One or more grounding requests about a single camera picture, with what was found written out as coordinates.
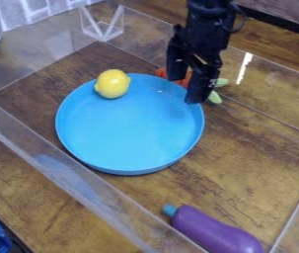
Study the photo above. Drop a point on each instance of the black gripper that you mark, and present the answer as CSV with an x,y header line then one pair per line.
x,y
202,37

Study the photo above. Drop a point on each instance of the blue round tray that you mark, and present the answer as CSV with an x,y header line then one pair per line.
x,y
133,135

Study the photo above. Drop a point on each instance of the clear acrylic enclosure wall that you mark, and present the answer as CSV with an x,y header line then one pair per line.
x,y
240,176

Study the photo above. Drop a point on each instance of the white patterned curtain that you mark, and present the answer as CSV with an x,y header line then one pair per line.
x,y
23,12

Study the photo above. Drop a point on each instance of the clear acrylic corner bracket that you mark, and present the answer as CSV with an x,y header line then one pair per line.
x,y
101,30

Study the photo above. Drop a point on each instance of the yellow toy lemon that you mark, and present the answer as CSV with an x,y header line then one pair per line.
x,y
113,83

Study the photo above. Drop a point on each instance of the purple toy eggplant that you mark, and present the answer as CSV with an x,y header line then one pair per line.
x,y
216,236

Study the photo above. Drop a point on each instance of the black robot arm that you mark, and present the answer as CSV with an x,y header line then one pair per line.
x,y
209,4

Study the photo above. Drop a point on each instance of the orange toy carrot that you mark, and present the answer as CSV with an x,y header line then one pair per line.
x,y
184,83

